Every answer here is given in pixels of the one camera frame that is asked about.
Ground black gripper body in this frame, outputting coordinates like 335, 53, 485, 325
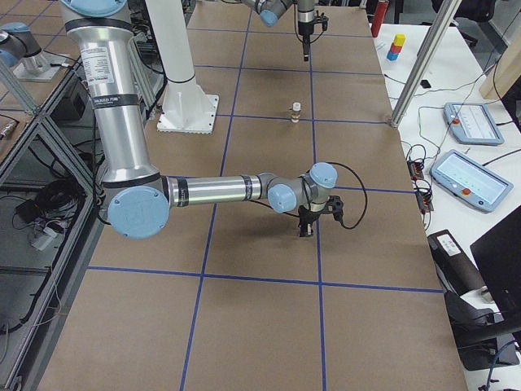
298, 203, 326, 226
296, 10, 316, 45

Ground white brass PPR valve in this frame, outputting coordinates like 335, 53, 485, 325
290, 102, 301, 123

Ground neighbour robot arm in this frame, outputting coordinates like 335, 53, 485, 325
1, 22, 71, 82

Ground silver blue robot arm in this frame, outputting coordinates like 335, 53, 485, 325
240, 0, 322, 62
60, 1, 342, 239

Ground red cylinder tube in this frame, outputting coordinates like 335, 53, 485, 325
370, 0, 389, 37

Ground yellow red blue blocks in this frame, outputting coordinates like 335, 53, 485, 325
386, 33, 406, 61

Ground black power strip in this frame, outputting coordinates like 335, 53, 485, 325
407, 160, 434, 214

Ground small black box device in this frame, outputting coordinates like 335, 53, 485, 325
420, 79, 431, 89

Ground near blue teach pendant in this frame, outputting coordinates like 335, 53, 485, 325
431, 150, 514, 213

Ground blue teach pendant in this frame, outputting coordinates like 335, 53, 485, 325
431, 150, 514, 213
444, 103, 504, 146

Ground far blue teach pendant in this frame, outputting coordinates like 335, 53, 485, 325
444, 103, 504, 146

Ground black monitor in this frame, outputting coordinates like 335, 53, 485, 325
471, 207, 520, 316

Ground wooden board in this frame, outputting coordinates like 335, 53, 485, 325
479, 30, 520, 99

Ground black office chair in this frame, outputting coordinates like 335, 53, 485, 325
427, 230, 520, 371

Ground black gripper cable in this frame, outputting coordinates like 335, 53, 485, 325
327, 161, 370, 229

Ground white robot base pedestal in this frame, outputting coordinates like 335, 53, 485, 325
146, 0, 219, 134

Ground aluminium frame post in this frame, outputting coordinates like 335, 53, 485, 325
389, 0, 462, 128

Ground aluminium frame side rack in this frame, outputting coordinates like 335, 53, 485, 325
0, 24, 168, 391

